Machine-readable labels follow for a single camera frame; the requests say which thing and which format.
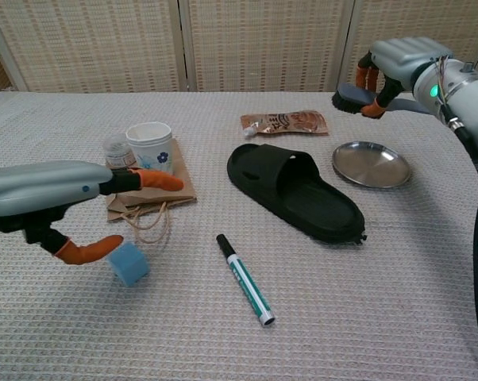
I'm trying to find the round steel plate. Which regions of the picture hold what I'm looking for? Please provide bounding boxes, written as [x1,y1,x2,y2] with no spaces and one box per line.
[332,140,413,190]

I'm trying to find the bamboo folding screen panel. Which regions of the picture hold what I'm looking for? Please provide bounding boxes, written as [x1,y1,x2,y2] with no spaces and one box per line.
[340,0,478,94]
[179,0,357,94]
[0,0,184,94]

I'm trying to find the orange sauce pouch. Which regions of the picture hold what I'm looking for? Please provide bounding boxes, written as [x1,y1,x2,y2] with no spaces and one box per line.
[240,110,330,139]

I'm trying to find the brown paper bag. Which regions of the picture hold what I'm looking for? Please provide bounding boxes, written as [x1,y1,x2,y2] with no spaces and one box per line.
[105,138,198,244]

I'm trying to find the black rubber slipper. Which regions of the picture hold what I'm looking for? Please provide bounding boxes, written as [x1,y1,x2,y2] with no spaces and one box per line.
[226,143,368,246]

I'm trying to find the white woven tablecloth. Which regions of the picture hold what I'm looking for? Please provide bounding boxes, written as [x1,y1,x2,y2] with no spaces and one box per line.
[0,90,478,381]

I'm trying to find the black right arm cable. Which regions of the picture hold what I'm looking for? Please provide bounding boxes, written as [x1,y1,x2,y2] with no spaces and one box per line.
[441,102,478,381]

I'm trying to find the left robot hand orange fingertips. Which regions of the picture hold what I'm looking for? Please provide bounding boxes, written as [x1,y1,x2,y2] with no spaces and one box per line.
[0,160,184,266]

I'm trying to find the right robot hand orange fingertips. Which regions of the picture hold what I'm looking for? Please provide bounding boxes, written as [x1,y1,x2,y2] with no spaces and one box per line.
[356,37,454,119]

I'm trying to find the green white marker pen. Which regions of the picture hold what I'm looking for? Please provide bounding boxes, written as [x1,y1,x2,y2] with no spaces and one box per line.
[216,233,276,328]

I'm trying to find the blue sponge cube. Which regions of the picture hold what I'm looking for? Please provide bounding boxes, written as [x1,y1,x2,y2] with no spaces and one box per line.
[106,241,151,288]

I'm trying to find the white paper cup blue flower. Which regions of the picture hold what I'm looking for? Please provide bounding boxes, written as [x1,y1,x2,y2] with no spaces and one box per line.
[125,121,173,175]

